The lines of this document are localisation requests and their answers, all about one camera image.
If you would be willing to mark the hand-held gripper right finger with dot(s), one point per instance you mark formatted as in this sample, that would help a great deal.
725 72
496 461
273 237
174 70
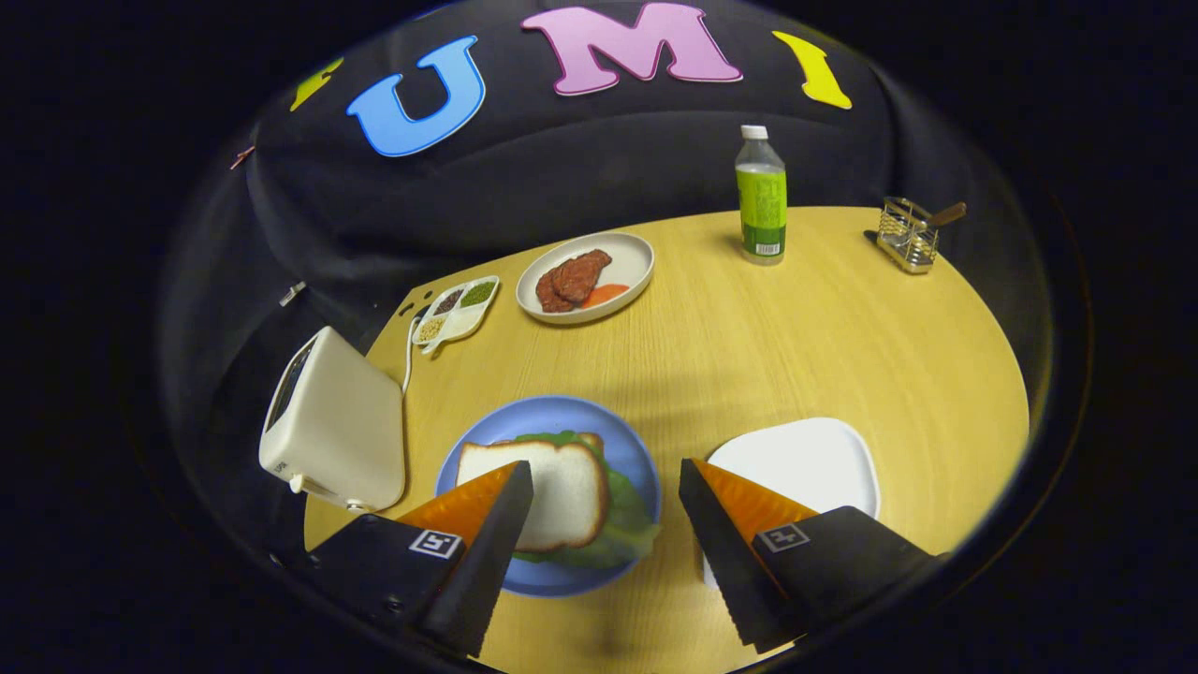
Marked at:
725 571

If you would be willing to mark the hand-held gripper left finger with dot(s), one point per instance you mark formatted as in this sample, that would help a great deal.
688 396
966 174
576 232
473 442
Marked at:
487 562

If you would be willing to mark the white bread slice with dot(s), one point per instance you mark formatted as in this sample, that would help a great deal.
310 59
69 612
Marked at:
562 491

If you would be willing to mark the green lettuce leaf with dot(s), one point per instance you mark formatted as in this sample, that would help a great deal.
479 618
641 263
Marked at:
632 520

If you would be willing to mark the white square plate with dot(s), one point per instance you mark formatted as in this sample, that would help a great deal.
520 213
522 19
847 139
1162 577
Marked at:
805 463

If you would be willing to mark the blue plate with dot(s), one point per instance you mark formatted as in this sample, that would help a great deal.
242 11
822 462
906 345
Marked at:
552 417

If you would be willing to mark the brown crust bread slice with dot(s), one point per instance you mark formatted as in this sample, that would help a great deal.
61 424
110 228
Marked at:
590 440

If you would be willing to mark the white toaster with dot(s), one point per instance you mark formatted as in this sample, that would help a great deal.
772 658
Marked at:
342 431

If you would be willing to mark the white divided seasoning tray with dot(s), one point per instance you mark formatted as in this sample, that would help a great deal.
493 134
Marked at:
463 323

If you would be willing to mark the brown meat patty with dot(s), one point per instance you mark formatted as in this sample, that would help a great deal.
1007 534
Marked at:
582 274
550 295

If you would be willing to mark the red tomato slice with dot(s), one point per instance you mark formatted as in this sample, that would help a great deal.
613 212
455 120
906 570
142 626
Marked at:
606 294

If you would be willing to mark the white plate with meat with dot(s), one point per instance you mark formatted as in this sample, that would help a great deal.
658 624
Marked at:
629 262

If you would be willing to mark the white clip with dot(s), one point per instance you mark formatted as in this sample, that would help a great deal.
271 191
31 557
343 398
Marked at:
292 293

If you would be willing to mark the green label plastic bottle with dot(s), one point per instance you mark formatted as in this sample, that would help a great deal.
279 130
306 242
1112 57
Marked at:
760 206

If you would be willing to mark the red clip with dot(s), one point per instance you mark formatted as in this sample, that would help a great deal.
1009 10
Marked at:
242 157

